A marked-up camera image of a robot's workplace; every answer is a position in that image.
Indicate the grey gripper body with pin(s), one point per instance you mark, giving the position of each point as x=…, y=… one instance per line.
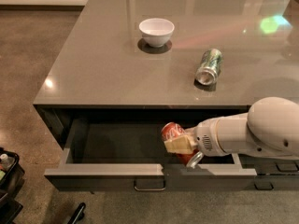
x=204, y=138

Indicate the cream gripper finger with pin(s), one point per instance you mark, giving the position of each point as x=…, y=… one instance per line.
x=183, y=144

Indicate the red coke can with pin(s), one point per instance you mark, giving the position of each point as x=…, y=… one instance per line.
x=171, y=130

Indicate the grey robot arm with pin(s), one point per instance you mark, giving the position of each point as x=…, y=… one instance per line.
x=270, y=129

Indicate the green soda can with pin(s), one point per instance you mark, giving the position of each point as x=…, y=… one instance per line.
x=210, y=67

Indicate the lower right drawer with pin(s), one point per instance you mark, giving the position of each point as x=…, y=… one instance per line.
x=272, y=174

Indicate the open top drawer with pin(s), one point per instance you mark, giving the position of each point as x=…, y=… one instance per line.
x=110, y=157

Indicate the grey cabinet counter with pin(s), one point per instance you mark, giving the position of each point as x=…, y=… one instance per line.
x=106, y=72

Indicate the white bowl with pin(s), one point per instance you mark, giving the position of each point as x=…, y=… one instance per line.
x=156, y=31

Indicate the black object on floor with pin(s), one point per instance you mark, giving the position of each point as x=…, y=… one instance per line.
x=78, y=214

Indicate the black cart with items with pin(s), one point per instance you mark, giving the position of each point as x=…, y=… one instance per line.
x=11, y=177

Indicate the drawer handle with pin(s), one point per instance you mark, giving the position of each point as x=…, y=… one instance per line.
x=149, y=185

